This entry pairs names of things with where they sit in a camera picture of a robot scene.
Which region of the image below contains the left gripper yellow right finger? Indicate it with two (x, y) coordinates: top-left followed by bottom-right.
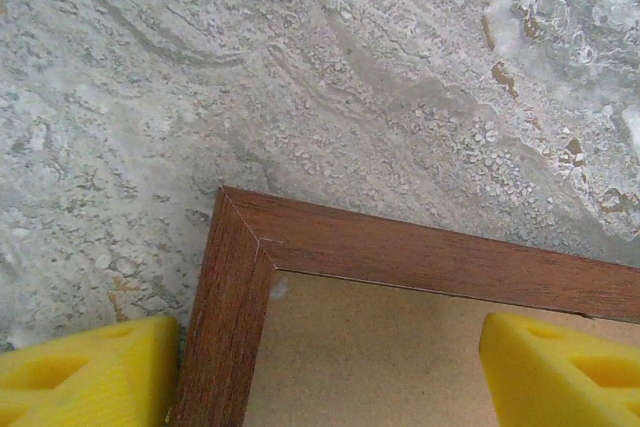
(479, 311), (640, 427)

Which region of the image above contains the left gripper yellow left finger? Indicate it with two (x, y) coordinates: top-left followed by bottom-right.
(0, 315), (180, 427)

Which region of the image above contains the brown fibreboard backing board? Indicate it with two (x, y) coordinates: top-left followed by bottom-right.
(242, 269), (640, 427)

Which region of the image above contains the brown wooden picture frame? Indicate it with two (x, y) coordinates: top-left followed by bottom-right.
(169, 185), (640, 427)

